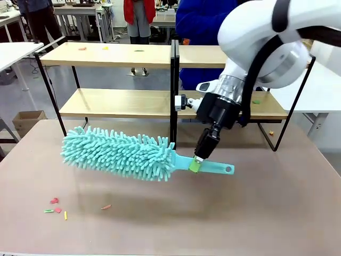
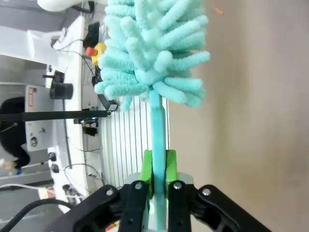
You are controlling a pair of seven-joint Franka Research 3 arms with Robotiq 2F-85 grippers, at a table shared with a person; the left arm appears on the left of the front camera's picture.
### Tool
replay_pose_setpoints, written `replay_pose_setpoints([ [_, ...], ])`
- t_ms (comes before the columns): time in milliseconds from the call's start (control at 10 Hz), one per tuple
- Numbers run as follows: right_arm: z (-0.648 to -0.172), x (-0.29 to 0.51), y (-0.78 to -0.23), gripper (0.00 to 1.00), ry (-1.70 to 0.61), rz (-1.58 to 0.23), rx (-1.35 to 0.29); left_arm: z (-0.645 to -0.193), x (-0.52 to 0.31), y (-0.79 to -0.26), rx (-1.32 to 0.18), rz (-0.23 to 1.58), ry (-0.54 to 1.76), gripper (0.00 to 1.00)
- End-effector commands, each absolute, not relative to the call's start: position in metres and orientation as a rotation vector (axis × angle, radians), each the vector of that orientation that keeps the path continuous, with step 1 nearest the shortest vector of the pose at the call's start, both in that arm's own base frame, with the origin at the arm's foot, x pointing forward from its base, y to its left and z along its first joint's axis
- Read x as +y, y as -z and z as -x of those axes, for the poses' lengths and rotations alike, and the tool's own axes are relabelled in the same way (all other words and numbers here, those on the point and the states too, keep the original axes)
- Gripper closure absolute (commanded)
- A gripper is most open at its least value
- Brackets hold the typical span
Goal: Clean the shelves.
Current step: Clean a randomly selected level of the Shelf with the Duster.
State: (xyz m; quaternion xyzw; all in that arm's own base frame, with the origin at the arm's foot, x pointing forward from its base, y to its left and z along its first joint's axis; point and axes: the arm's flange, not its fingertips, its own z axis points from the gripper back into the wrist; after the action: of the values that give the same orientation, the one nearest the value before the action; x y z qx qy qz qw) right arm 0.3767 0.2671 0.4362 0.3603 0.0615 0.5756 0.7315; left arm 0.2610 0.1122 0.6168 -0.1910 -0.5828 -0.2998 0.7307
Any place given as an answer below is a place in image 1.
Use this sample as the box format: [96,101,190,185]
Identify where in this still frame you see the person in red vest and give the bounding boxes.
[124,0,157,77]

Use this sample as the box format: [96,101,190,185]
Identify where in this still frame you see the two-tier wooden metal shelf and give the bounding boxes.
[34,36,316,152]

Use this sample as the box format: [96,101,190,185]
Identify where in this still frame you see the grey metal table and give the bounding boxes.
[53,3,115,44]

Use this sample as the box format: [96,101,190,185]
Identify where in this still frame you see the long wooden shelf board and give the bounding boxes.
[39,42,233,69]

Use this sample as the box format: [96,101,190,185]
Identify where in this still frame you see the short wooden shelf board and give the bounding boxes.
[59,88,289,120]

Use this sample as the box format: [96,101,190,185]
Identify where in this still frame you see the person in dark clothes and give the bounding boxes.
[15,0,63,46]

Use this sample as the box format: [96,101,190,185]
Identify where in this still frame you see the teal microfibre duster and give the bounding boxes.
[61,125,236,182]

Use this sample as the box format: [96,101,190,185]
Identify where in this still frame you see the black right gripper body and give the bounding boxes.
[196,92,241,131]

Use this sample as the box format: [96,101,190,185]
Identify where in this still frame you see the cardboard box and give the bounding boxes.
[12,110,47,138]

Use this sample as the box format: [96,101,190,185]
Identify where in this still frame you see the person in blue coat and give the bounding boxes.
[175,0,240,91]

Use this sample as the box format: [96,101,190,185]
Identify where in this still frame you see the white table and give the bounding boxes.
[0,42,45,92]
[262,60,341,140]
[0,10,22,43]

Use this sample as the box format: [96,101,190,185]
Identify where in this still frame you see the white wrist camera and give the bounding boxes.
[174,94,204,112]

